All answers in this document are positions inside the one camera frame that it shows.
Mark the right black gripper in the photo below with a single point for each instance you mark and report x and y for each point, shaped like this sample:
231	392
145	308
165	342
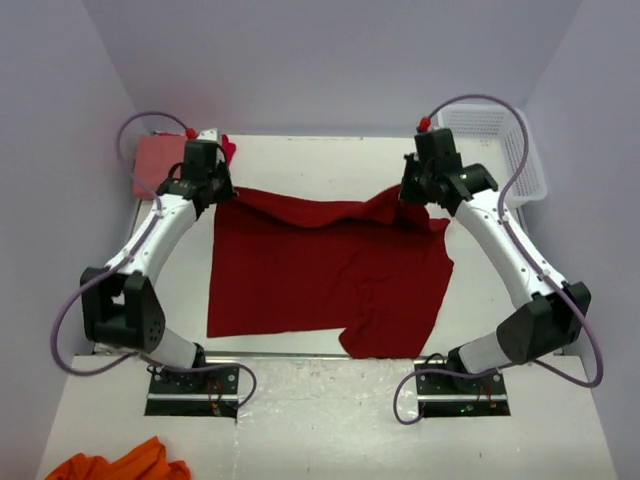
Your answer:
407	195

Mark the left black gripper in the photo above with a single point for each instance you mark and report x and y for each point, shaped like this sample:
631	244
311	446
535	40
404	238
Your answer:
227	193

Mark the dark red t shirt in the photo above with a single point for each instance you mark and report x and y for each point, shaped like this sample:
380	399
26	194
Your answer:
376	270

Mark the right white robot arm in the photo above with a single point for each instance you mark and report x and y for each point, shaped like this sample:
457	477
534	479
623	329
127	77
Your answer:
548	310

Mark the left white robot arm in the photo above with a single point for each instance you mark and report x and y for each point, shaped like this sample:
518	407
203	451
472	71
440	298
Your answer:
119	303

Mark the folded red t shirt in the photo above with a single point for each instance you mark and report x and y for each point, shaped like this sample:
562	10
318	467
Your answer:
228	146

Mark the folded pink t shirt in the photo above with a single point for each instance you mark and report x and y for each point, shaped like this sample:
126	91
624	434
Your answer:
155	155

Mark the white plastic basket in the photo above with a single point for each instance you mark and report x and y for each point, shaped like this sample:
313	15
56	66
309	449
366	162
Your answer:
490	135

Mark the orange t shirt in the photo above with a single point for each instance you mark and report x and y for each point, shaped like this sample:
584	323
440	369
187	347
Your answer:
146	461

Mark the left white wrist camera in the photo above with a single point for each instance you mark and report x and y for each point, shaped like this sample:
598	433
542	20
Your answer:
206	135

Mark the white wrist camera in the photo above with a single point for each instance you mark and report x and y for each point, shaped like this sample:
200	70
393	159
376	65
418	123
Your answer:
206	135
425	125

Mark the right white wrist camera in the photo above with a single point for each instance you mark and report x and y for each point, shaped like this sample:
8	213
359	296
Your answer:
425	125

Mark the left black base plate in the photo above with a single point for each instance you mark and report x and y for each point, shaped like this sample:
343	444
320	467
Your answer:
212	394

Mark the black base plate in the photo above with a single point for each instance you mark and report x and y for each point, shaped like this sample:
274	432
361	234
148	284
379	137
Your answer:
212	394
443	396

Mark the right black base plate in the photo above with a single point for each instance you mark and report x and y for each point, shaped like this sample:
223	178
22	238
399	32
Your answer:
443	396

